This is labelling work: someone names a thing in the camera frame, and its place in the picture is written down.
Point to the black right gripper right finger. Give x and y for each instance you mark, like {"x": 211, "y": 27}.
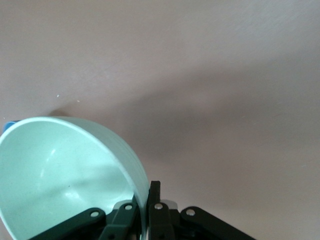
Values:
{"x": 160, "y": 220}

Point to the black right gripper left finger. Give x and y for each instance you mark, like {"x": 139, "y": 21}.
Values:
{"x": 120, "y": 220}

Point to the green bowl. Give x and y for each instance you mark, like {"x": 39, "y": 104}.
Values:
{"x": 62, "y": 175}

